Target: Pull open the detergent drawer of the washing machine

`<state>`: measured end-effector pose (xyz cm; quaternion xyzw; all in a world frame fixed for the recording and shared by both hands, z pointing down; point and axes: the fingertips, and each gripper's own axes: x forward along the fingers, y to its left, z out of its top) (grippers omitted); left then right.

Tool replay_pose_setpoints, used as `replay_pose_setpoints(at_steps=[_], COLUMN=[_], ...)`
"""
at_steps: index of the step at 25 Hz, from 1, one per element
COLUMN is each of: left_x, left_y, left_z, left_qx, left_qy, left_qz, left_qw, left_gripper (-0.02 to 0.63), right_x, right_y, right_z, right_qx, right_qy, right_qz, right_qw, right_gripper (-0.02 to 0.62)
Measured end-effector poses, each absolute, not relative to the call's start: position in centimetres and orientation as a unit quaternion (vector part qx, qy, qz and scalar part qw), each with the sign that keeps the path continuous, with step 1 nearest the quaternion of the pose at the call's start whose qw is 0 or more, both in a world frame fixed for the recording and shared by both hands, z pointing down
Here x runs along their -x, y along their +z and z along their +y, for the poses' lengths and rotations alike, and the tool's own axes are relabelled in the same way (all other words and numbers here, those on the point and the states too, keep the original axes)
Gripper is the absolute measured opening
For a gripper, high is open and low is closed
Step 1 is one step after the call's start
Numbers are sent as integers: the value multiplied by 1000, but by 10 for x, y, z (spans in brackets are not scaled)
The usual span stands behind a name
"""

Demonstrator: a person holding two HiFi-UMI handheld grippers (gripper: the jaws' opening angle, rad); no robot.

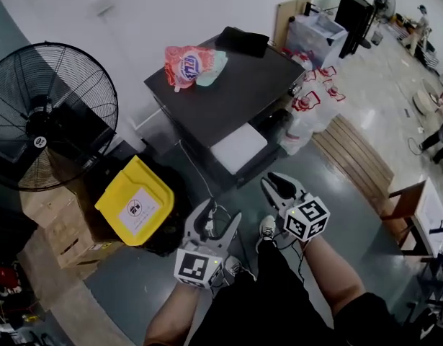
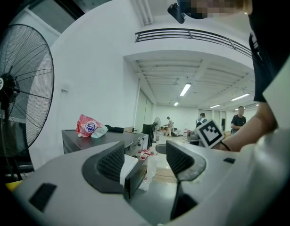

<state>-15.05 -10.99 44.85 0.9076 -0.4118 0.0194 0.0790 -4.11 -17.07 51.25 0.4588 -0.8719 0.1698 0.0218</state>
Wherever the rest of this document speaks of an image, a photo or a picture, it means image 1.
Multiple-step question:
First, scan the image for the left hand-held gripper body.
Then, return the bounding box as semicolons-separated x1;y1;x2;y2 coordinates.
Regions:
173;238;228;290

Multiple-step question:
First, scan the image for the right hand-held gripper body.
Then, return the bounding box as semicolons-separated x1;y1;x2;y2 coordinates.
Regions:
278;192;331;243

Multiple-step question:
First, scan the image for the person's right forearm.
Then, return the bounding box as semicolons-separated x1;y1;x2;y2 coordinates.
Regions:
300;234;367;319

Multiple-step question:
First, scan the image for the person's left forearm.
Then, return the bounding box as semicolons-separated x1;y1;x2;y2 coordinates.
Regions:
143;283;201;346

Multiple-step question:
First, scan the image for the pink detergent bag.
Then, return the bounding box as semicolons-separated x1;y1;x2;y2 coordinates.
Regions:
164;45;220;94

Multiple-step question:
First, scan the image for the white power strip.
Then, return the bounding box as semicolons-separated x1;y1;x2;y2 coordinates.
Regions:
202;207;215;232

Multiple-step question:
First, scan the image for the black waste bin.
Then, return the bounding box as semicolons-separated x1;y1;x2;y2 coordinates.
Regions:
84;152;193;257

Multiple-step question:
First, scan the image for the person's left white shoe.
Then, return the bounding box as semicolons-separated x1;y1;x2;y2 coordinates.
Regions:
224;254;256;281

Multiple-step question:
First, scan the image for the person's white shoe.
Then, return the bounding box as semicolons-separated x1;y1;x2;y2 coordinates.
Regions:
255;214;277;254
224;254;256;281

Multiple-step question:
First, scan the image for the person's right white shoe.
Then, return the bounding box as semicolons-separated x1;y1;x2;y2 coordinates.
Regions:
255;214;277;254

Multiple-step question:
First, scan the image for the wooden slatted board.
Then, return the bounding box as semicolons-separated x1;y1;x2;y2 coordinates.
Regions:
310;113;395;213

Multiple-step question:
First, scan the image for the white plastic bags group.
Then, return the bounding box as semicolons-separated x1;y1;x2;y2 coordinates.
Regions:
278;48;348;156

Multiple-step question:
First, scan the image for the person's black clothing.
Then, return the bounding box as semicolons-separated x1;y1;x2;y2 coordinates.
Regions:
184;239;439;346

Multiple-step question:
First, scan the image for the brown wooden chair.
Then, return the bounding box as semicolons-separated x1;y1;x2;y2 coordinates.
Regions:
379;179;429;256

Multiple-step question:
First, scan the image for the black washing machine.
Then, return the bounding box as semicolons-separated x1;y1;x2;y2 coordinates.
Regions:
143;30;307;193

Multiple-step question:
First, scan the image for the cardboard box with label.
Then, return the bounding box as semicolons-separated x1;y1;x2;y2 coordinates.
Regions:
44;210;125;270

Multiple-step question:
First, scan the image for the white flat board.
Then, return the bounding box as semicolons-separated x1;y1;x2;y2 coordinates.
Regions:
413;177;443;257

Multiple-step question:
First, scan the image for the brown cardboard floor sheet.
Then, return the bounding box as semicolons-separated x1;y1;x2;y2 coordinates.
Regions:
15;229;136;346

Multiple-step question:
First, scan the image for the pale green pouch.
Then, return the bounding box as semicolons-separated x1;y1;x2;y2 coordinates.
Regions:
196;50;229;88

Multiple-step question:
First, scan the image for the black folded cloth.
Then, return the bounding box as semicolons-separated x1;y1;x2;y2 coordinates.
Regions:
214;26;271;59

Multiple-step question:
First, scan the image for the round wooden spool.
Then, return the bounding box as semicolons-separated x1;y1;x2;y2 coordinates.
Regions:
411;78;442;113

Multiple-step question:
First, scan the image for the red bag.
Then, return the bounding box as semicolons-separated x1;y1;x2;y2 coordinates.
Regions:
0;265;22;288

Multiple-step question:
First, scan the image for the small black standing fan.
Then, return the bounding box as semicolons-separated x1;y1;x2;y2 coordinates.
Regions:
361;0;397;50

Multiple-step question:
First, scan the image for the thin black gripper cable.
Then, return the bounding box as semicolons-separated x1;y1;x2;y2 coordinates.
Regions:
271;229;309;285

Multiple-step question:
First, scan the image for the white power cable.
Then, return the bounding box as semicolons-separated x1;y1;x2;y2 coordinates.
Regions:
177;138;213;209

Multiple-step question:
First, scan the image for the cardboard sheet against wall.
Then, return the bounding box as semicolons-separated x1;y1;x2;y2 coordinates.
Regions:
273;0;313;50

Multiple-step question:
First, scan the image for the large black pedestal fan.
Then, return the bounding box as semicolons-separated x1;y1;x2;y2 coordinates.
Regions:
0;41;120;192

